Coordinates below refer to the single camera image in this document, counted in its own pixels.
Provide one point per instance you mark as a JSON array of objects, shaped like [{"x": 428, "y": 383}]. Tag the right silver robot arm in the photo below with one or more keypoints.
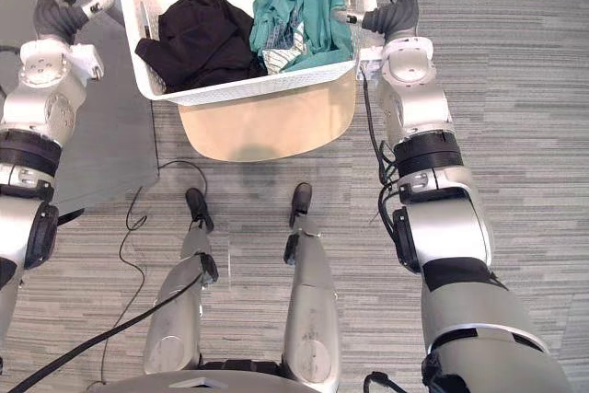
[{"x": 442, "y": 227}]

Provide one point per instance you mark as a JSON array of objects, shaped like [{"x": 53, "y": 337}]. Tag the beige round-edged stool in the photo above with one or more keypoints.
[{"x": 267, "y": 126}]

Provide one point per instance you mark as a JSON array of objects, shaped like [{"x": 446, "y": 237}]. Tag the grey smooth platform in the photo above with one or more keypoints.
[{"x": 110, "y": 117}]

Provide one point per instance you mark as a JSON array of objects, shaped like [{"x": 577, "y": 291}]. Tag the right silver robot leg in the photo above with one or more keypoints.
[{"x": 310, "y": 310}]

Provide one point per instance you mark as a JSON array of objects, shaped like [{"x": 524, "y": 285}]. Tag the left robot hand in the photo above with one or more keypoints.
[{"x": 57, "y": 20}]

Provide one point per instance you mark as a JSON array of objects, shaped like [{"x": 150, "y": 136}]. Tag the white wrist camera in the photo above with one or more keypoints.
[
  {"x": 370, "y": 61},
  {"x": 88, "y": 59}
]

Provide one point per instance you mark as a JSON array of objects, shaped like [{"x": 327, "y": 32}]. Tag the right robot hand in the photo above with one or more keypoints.
[{"x": 398, "y": 15}]

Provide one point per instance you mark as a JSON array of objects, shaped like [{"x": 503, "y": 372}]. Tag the grey robot torso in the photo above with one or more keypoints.
[{"x": 207, "y": 381}]

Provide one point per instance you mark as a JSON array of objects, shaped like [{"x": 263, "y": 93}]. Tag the black garment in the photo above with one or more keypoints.
[{"x": 202, "y": 38}]

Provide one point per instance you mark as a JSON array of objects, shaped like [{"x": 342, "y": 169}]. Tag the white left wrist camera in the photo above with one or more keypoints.
[{"x": 88, "y": 59}]

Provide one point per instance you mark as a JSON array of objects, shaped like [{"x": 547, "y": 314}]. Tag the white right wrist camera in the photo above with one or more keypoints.
[{"x": 370, "y": 61}]

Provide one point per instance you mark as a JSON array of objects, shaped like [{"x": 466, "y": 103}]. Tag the teal garment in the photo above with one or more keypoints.
[{"x": 317, "y": 11}]

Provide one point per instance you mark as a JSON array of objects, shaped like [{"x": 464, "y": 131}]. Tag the white blue patterned cloth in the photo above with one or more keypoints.
[{"x": 280, "y": 58}]

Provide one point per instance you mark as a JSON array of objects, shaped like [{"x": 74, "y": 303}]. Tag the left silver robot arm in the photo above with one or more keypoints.
[{"x": 37, "y": 107}]

